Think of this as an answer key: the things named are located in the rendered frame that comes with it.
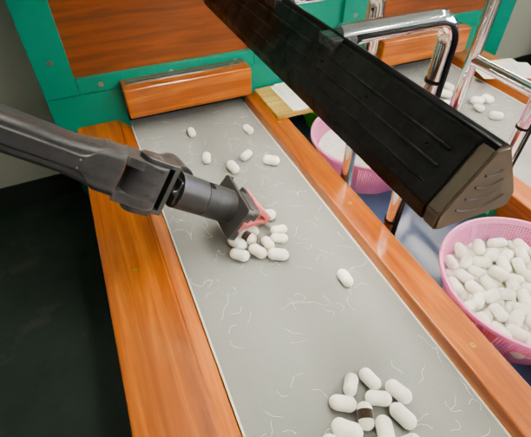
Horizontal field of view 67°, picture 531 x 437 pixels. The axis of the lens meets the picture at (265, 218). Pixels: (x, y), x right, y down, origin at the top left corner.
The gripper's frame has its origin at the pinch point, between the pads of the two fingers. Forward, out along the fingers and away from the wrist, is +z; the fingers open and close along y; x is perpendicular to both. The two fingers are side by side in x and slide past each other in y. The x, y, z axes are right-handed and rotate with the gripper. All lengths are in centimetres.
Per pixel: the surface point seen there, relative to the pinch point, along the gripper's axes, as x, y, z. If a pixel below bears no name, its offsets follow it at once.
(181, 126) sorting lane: 5.1, 39.8, -2.3
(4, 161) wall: 84, 124, -18
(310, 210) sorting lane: -4.7, 0.2, 8.5
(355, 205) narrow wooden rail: -11.0, -4.3, 12.1
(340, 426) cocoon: 3.2, -36.2, -5.4
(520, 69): -59, 25, 70
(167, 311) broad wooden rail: 12.7, -12.7, -16.9
